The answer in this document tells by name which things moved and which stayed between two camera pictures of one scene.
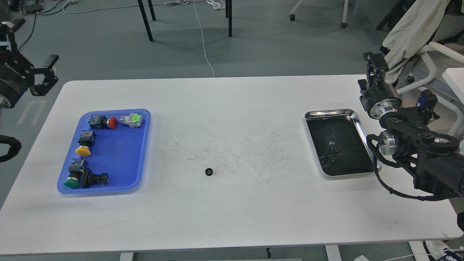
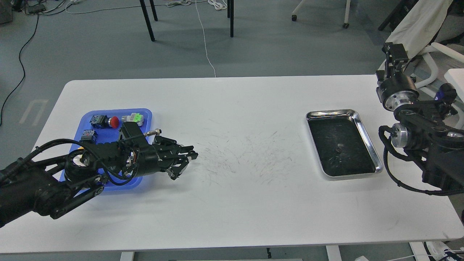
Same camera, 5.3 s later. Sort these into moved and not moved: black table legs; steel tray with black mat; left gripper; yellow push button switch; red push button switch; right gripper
Moved: left gripper; right gripper
Not moved: steel tray with black mat; yellow push button switch; red push button switch; black table legs
